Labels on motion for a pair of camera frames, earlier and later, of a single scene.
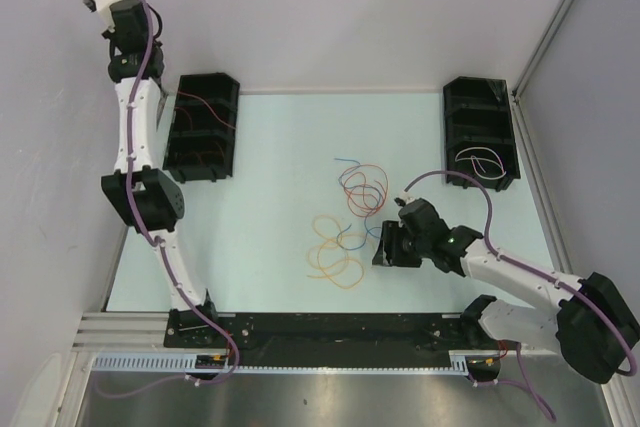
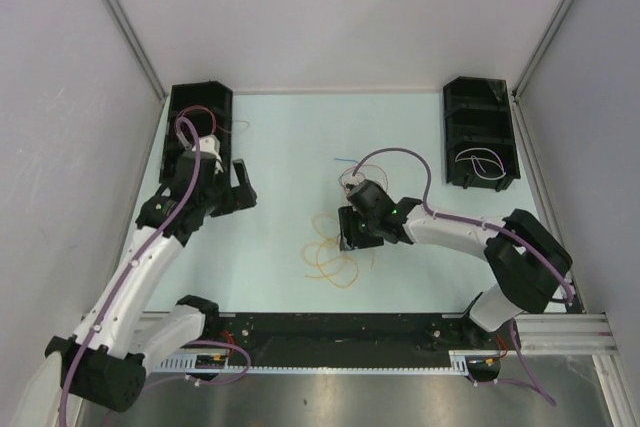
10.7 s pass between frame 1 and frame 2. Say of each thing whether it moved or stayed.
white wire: stayed
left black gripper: moved
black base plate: stayed
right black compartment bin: stayed
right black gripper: moved
